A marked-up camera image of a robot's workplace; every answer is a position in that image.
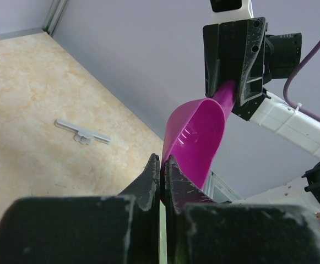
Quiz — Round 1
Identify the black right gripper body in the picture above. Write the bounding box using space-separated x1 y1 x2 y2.
263 33 302 83

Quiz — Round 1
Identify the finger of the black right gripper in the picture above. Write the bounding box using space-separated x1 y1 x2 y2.
203 24 222 97
237 17 266 106

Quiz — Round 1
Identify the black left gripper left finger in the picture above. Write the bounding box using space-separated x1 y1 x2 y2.
0 154 160 263

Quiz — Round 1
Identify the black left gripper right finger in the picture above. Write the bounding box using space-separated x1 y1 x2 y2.
164 156 320 263

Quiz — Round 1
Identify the magenta litter scoop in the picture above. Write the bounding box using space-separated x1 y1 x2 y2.
161 80 237 190

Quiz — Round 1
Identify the grey plastic bag clip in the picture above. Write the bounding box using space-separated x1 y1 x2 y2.
55 119 111 145

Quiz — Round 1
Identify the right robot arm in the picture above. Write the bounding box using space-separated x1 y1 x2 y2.
203 17 320 221

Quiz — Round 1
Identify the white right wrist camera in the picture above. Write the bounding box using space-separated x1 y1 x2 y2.
210 0 254 24

